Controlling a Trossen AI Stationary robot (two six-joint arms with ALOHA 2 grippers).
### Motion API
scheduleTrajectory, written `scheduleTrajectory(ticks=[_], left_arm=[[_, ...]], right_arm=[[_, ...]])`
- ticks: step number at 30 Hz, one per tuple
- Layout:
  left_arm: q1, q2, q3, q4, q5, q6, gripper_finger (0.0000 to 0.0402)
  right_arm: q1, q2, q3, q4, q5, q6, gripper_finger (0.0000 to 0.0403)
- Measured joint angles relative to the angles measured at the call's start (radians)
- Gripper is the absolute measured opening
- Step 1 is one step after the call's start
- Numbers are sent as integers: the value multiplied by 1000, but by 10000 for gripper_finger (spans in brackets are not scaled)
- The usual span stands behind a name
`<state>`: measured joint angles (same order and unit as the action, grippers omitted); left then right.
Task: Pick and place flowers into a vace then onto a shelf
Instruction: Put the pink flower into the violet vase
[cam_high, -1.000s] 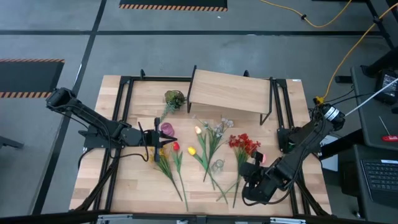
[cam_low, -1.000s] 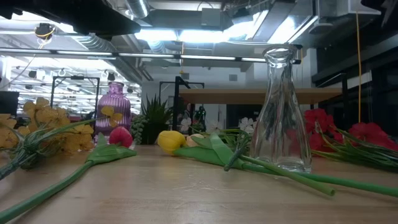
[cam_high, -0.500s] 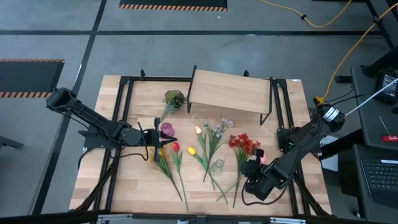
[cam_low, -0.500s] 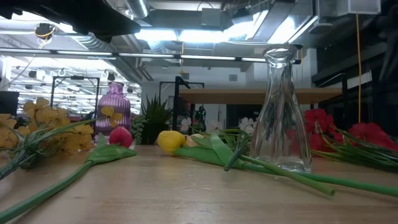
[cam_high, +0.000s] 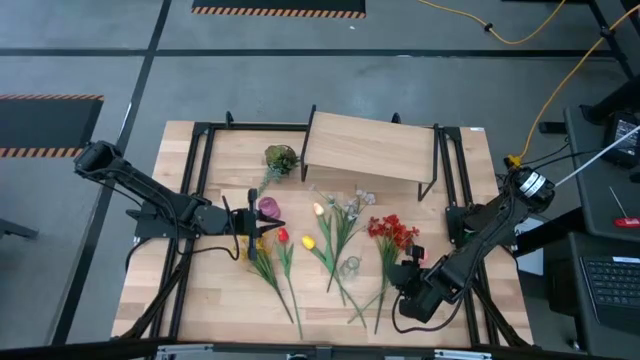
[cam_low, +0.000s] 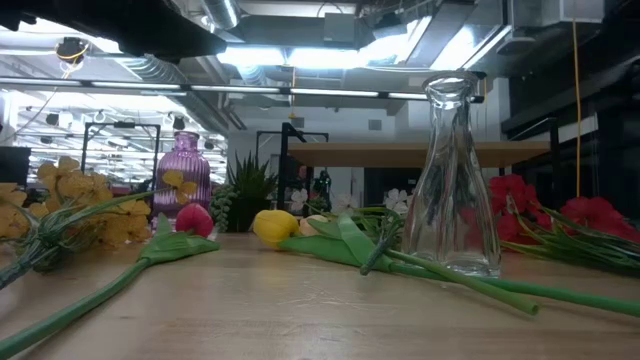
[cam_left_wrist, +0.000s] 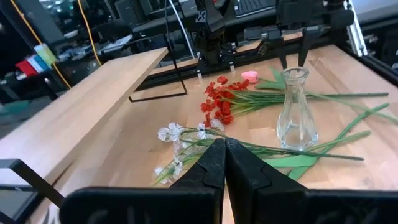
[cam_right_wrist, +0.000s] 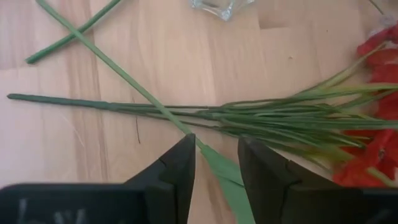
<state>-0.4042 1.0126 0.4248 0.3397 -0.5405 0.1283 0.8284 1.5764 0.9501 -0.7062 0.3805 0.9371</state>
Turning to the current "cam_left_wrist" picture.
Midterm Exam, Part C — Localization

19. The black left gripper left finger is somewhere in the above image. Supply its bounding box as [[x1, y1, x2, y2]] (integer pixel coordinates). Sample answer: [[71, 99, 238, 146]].
[[58, 138, 226, 224]]

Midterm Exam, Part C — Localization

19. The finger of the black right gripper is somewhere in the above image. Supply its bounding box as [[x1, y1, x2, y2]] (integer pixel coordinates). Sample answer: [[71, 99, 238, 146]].
[[297, 27, 323, 68], [267, 29, 289, 70]]

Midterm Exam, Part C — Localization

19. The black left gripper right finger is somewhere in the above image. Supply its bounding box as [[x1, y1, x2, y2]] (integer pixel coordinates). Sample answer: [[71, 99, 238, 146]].
[[224, 138, 398, 224]]

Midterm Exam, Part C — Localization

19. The pink artificial tulip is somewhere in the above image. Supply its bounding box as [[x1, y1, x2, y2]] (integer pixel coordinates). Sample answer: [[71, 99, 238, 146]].
[[241, 67, 398, 125]]

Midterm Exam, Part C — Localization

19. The white artificial flower bunch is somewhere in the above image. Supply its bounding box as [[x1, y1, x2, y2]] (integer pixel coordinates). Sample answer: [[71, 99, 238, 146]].
[[154, 119, 364, 186]]

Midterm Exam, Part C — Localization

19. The clear glass vase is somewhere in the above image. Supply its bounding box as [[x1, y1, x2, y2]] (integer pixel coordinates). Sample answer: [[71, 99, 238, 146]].
[[275, 67, 320, 152]]

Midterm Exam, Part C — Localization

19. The red artificial flower bunch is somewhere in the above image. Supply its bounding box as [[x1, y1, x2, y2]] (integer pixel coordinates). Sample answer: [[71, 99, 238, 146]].
[[200, 75, 389, 128]]

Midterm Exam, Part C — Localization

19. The wooden shelf with black legs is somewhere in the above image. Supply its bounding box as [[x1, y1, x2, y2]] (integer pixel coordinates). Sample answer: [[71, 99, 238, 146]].
[[0, 46, 188, 224]]

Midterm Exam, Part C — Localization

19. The black keyboard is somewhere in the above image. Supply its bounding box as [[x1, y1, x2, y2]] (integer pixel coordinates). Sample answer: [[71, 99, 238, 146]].
[[233, 0, 277, 18]]

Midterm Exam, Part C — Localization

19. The white and blue box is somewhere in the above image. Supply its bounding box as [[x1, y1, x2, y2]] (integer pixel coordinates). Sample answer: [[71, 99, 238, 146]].
[[26, 54, 50, 74]]

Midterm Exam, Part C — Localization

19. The green box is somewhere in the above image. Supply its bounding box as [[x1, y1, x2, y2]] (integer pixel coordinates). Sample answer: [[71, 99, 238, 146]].
[[33, 42, 58, 66]]

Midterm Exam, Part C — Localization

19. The red box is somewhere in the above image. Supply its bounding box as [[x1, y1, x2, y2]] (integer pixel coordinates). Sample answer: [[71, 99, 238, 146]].
[[15, 60, 39, 77]]

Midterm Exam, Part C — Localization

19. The white cable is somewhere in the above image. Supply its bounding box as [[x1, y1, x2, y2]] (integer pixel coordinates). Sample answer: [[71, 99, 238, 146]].
[[169, 0, 196, 59]]

